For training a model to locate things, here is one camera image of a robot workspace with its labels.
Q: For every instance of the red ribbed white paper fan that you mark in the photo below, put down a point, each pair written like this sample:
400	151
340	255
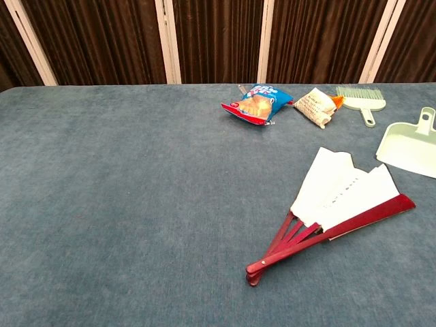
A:
340	190

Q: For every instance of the light green hand brush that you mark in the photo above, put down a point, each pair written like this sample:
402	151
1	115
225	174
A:
362	100

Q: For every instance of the blue red chip bag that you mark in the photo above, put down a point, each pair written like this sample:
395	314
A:
259	105

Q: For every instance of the silver pen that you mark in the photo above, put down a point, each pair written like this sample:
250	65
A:
242	90

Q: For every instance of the blue felt table cover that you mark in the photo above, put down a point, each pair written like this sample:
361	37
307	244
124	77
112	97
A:
119	204

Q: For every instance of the crumpled white orange snack wrapper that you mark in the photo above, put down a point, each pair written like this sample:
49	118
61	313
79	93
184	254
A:
315	107

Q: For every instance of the light green dustpan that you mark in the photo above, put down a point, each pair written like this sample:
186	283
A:
405	150

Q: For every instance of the white screen frame post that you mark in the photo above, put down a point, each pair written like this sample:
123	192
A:
32	44
378	44
168	44
266	44

